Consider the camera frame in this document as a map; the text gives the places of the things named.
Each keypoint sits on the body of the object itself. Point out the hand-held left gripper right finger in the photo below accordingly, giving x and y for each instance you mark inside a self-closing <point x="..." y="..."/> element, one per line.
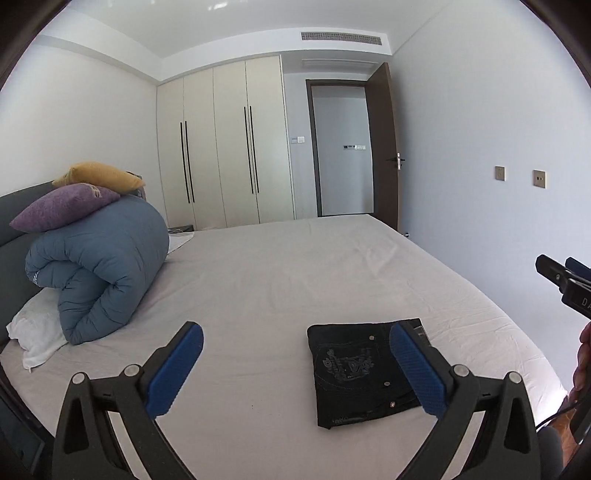
<point x="418" y="374"/>

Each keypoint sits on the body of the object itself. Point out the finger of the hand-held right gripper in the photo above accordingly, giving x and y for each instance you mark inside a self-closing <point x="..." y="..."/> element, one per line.
<point x="581" y="270"/>
<point x="556" y="276"/>

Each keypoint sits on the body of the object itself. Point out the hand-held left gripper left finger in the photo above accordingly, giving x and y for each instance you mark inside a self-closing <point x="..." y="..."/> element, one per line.
<point x="178" y="364"/>

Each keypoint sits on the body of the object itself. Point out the black pants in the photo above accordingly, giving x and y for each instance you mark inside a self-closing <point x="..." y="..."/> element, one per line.
<point x="351" y="364"/>

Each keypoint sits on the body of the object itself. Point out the person's right hand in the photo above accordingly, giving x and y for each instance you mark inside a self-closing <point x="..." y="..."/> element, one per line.
<point x="582" y="369"/>

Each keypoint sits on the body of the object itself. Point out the white folded cloth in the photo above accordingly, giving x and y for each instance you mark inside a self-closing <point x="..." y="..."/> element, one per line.
<point x="180" y="242"/>

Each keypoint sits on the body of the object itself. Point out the blue rolled duvet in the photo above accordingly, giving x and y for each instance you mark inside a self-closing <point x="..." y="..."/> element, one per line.
<point x="101" y="258"/>

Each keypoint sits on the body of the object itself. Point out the bed with white sheet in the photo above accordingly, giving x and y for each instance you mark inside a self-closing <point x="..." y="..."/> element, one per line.
<point x="277" y="277"/>

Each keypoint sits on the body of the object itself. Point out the dark nightstand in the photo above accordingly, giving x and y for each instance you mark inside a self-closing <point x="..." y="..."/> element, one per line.
<point x="181" y="229"/>

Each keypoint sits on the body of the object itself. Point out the white pillow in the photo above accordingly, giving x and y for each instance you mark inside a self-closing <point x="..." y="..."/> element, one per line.
<point x="37" y="332"/>

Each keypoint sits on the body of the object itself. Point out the person's dark grey clothing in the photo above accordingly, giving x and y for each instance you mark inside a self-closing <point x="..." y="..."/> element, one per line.
<point x="551" y="454"/>

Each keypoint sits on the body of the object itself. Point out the purple pillow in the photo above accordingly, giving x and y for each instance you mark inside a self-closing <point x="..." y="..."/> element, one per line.
<point x="60" y="207"/>

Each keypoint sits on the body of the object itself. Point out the yellow pillow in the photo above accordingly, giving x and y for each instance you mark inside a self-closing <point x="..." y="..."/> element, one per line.
<point x="101" y="175"/>

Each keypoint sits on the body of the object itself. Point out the brown wooden door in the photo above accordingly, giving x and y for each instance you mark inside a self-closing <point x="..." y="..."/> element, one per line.
<point x="383" y="138"/>

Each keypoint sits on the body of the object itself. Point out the cream wardrobe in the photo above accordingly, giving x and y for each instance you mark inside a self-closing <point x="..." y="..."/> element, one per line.
<point x="221" y="138"/>

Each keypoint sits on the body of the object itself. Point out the ceiling air vent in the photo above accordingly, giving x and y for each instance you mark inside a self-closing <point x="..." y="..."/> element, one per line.
<point x="341" y="38"/>

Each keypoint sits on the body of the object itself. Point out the beige wall socket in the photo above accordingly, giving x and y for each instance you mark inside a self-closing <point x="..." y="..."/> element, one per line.
<point x="500" y="173"/>
<point x="539" y="179"/>

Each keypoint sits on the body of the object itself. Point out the hallway switch panel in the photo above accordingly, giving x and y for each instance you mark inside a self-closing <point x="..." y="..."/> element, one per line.
<point x="353" y="147"/>

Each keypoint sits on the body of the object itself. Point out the dark brown door frame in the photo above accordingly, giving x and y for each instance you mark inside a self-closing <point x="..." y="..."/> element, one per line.
<point x="309" y="138"/>

